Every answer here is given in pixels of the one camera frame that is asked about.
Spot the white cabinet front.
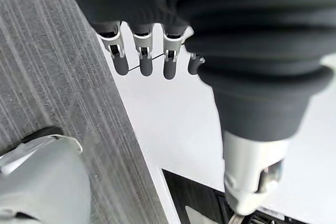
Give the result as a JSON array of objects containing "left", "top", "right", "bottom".
[{"left": 96, "top": 20, "right": 336, "bottom": 224}]

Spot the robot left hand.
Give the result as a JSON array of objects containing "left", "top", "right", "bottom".
[{"left": 57, "top": 0, "right": 336, "bottom": 216}]

